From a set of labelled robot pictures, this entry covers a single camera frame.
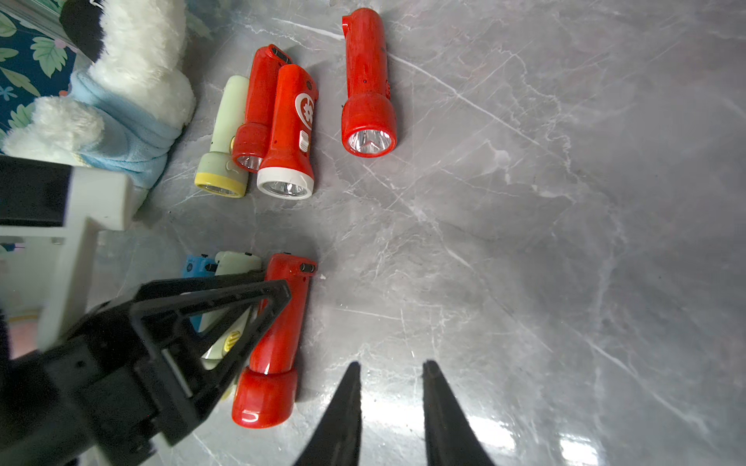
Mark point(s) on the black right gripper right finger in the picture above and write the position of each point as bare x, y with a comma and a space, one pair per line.
449, 439

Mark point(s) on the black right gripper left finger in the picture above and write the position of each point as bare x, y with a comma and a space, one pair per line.
337, 439

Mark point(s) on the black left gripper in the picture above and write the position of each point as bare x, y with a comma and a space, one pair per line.
125, 376

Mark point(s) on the red flashlight plain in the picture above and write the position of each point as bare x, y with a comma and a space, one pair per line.
266, 389
252, 139
368, 122

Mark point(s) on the red flashlight white logo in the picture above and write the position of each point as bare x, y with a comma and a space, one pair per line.
286, 171

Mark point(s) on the white teddy bear blue shirt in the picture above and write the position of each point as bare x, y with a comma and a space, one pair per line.
125, 111

